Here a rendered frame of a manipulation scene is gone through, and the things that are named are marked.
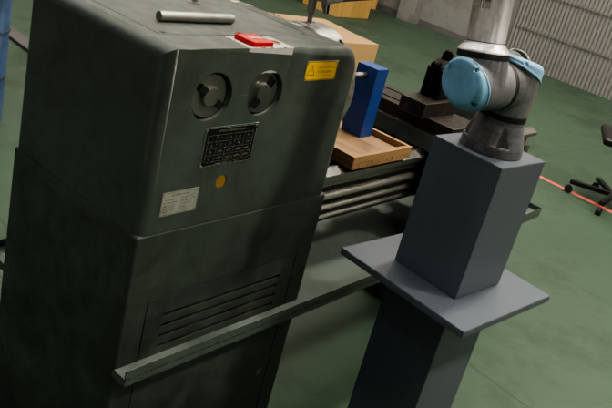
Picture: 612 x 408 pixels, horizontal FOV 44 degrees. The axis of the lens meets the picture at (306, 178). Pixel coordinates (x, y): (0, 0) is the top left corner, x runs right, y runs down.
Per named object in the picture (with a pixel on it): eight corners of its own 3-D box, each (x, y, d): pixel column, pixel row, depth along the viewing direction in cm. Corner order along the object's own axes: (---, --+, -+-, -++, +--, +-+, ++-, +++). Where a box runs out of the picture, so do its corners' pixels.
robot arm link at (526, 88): (538, 118, 179) (558, 65, 174) (505, 120, 170) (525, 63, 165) (498, 100, 186) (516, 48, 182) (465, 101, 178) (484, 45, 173)
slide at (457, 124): (449, 142, 241) (453, 129, 239) (348, 95, 265) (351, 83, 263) (476, 137, 254) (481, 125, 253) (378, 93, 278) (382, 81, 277)
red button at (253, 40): (252, 51, 152) (254, 41, 151) (232, 42, 155) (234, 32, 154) (272, 51, 156) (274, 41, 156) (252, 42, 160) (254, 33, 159)
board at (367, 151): (351, 170, 214) (354, 158, 212) (263, 123, 234) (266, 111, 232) (409, 158, 236) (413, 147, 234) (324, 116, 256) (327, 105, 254)
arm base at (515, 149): (532, 158, 183) (546, 120, 179) (499, 163, 172) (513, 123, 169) (482, 134, 192) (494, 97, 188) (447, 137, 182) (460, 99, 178)
